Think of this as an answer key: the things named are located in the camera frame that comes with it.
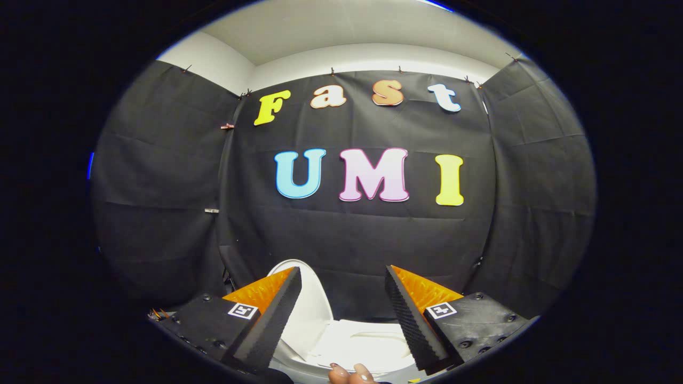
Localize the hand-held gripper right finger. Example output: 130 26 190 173
384 265 537 373

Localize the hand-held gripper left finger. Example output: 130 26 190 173
148 267 303 375

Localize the white toilet lid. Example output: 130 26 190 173
266 259 335 361

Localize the white toilet bowl with seat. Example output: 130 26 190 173
269 318 427 384

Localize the black backdrop cloth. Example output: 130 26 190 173
90 53 597 324

